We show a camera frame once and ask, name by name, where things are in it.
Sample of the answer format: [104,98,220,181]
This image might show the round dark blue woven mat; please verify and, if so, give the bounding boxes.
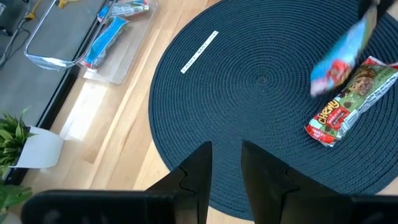
[148,0,398,222]

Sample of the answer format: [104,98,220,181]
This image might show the white mat label strip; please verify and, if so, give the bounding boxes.
[180,30,220,75]

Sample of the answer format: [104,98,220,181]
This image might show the small clear plastic bin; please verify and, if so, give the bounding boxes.
[24,0,159,85]

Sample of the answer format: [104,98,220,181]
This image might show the spiky grass plant white pot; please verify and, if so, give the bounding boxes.
[0,107,65,170]

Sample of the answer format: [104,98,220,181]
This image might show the snack packets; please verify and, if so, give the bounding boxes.
[304,55,398,148]

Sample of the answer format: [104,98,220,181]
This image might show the blue Chewy granola bar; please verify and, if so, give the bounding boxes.
[310,6,379,97]
[97,2,114,23]
[79,16,129,70]

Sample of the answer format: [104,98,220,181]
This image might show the yellow extension cable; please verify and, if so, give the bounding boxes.
[26,0,82,22]

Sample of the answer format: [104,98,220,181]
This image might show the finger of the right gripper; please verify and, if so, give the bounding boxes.
[377,0,398,17]
[357,0,375,19]

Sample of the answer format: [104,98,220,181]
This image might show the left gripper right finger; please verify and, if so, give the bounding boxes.
[241,139,340,224]

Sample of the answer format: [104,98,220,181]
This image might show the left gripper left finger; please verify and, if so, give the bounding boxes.
[145,141,213,224]

